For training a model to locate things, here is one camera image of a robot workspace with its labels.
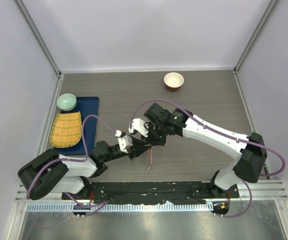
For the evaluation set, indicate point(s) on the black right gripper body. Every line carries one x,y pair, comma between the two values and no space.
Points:
156,133

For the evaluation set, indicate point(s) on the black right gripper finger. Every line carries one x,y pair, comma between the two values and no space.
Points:
148,139
157,142

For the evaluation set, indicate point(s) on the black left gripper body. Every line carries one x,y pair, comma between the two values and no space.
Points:
121,154

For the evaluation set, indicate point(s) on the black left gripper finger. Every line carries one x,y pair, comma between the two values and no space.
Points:
139,150
139,142

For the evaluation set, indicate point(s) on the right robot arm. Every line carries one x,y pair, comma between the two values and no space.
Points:
249,157

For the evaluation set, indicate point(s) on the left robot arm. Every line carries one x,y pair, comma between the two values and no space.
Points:
52,172

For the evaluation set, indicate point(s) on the red white bowl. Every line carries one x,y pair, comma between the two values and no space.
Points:
173,81

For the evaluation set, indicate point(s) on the blue tray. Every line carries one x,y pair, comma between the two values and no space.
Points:
86,106

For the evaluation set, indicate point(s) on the yellow woven plate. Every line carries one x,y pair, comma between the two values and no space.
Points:
66,130

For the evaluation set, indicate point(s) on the pale green bowl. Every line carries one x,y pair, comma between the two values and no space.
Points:
66,102

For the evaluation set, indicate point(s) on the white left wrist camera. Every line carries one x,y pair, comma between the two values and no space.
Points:
125,141

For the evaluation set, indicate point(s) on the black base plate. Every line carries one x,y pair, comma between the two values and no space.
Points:
152,193

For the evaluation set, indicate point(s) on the white slotted cable duct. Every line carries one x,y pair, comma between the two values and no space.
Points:
109,208

